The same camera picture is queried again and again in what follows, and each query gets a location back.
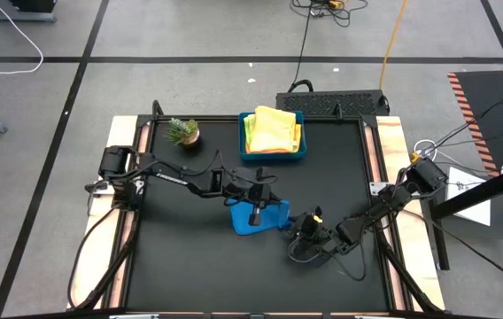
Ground white floor cable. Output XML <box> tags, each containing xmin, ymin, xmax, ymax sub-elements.
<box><xmin>0</xmin><ymin>0</ymin><xmax>44</xmax><ymax>75</ymax></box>

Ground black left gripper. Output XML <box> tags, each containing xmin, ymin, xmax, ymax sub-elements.
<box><xmin>224</xmin><ymin>166</ymin><xmax>282</xmax><ymax>227</ymax></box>

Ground black metal stand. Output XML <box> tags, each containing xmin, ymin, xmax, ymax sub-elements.
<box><xmin>428</xmin><ymin>157</ymin><xmax>503</xmax><ymax>271</ymax></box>

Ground blue microfiber towel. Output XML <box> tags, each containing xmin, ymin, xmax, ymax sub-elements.
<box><xmin>228</xmin><ymin>198</ymin><xmax>293</xmax><ymax>237</ymax></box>

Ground grey desk base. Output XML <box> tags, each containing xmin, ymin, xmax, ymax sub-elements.
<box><xmin>0</xmin><ymin>0</ymin><xmax>58</xmax><ymax>23</ymax></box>

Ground yellow cable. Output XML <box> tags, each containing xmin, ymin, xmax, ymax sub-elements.
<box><xmin>378</xmin><ymin>0</ymin><xmax>410</xmax><ymax>89</ymax></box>

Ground black aluminium table frame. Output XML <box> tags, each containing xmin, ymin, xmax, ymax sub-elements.
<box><xmin>74</xmin><ymin>100</ymin><xmax>445</xmax><ymax>319</ymax></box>

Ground white paper sheet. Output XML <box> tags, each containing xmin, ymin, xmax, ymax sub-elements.
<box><xmin>445</xmin><ymin>167</ymin><xmax>492</xmax><ymax>227</ymax></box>

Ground black perforated computer case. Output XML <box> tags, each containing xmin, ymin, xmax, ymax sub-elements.
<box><xmin>275</xmin><ymin>89</ymin><xmax>391</xmax><ymax>117</ymax></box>

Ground black floor cables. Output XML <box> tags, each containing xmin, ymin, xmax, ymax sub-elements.
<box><xmin>423</xmin><ymin>82</ymin><xmax>503</xmax><ymax>156</ymax></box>

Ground black hazard-striped floor mat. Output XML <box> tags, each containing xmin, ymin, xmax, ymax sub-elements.
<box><xmin>448</xmin><ymin>70</ymin><xmax>503</xmax><ymax>178</ymax></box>

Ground small potted plant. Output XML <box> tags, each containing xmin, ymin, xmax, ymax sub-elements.
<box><xmin>165</xmin><ymin>117</ymin><xmax>201</xmax><ymax>147</ymax></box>

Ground black cable bundle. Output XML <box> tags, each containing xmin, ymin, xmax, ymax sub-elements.
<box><xmin>290</xmin><ymin>0</ymin><xmax>370</xmax><ymax>28</ymax></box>

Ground teal plastic bin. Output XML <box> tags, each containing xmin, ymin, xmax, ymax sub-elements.
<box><xmin>236</xmin><ymin>111</ymin><xmax>309</xmax><ymax>162</ymax></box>

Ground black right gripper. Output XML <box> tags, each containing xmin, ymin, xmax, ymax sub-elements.
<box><xmin>286</xmin><ymin>206</ymin><xmax>339</xmax><ymax>267</ymax></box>

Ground white cable coil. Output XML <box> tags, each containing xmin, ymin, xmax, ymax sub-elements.
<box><xmin>413</xmin><ymin>138</ymin><xmax>439</xmax><ymax>166</ymax></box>

